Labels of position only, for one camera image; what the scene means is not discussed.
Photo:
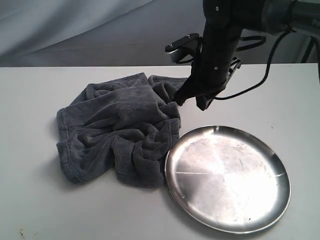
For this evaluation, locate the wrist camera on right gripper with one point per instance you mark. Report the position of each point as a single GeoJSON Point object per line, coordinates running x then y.
{"type": "Point", "coordinates": [183, 50]}

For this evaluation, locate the grey backdrop cloth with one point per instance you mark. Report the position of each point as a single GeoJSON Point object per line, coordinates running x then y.
{"type": "Point", "coordinates": [84, 33]}

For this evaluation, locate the black stand pole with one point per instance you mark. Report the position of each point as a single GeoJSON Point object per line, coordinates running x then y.
{"type": "Point", "coordinates": [308, 51]}

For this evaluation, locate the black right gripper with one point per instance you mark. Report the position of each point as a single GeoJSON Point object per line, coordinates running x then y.
{"type": "Point", "coordinates": [224, 23]}

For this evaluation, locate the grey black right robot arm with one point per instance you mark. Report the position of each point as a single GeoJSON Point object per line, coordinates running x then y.
{"type": "Point", "coordinates": [279, 17]}

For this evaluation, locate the grey-blue fleece towel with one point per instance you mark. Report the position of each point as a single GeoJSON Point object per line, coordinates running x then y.
{"type": "Point", "coordinates": [127, 125]}

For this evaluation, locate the round stainless steel plate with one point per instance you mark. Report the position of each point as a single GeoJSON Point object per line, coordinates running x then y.
{"type": "Point", "coordinates": [227, 179]}

